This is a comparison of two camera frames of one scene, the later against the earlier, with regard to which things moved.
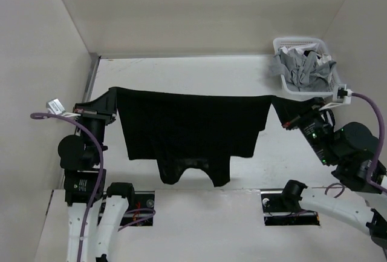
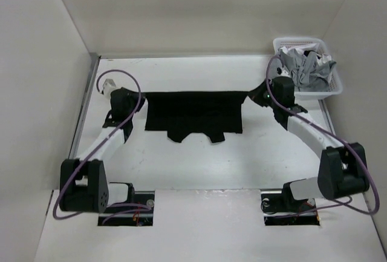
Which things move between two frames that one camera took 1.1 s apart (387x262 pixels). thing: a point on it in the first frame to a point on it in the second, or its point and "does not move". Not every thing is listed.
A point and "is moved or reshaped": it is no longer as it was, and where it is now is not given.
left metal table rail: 89,86 does not move
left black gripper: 104,107 to 133,95
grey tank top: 302,72 does not move
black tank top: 183,129 is moved or reshaped
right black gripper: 318,103 to 256,94
